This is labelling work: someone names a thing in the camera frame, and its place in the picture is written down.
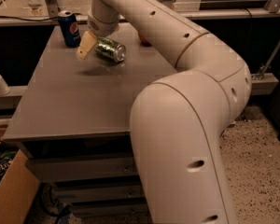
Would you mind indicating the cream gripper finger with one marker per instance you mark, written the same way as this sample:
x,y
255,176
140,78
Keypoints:
x,y
87,42

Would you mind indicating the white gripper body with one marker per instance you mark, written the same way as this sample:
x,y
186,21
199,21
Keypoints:
x,y
102,26

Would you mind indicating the green soda can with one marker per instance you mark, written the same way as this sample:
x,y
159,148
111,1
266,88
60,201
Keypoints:
x,y
110,49

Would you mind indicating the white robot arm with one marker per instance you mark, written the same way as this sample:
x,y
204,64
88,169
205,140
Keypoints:
x,y
176,121

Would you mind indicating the blue Pepsi can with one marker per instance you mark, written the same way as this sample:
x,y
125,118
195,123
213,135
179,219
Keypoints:
x,y
69,26

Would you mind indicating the red apple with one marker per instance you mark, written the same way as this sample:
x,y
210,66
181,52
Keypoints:
x,y
143,40

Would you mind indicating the grey drawer cabinet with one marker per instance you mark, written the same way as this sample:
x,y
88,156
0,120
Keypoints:
x,y
79,108

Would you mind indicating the top grey drawer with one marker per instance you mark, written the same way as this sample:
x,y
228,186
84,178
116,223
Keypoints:
x,y
81,168

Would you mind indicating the grey drawer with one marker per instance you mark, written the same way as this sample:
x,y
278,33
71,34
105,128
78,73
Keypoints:
x,y
81,168
99,194
109,209

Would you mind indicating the middle grey drawer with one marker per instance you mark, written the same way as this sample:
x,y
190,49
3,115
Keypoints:
x,y
99,194

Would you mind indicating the bottom grey drawer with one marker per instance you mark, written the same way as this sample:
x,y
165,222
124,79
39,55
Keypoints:
x,y
109,209

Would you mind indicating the cardboard box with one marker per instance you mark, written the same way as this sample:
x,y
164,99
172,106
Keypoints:
x,y
18,188

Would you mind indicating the metal frame rail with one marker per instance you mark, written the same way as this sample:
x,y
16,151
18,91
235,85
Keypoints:
x,y
215,14

